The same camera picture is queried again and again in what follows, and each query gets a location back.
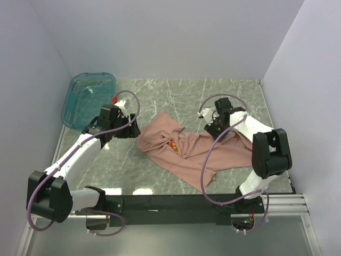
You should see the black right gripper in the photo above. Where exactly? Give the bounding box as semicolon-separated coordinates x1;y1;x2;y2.
204;116;231;142

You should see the pink printed t-shirt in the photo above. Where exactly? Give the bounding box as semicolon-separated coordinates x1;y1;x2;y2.
136;112;252;191

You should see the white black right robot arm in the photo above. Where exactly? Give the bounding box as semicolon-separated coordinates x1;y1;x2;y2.
197;93;293;213

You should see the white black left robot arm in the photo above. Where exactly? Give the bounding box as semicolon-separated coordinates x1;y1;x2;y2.
27;100;141;223

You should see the teal transparent plastic basket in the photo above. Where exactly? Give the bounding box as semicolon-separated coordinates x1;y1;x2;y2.
61;72;116;130

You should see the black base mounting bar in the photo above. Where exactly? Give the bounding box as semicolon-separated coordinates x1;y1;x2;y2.
104;194;265;226

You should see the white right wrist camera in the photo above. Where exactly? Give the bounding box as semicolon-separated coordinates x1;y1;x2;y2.
197;108;218;125

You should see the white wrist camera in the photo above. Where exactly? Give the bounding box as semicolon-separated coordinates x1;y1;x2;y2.
197;108;218;125
112;97;130;116

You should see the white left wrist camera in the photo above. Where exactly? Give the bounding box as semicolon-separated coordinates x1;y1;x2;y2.
112;97;130;116

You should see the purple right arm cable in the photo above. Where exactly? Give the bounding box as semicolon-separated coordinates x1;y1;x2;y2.
198;94;270;233

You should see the aluminium frame rail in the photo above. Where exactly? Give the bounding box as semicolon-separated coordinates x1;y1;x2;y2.
68;194;310;219

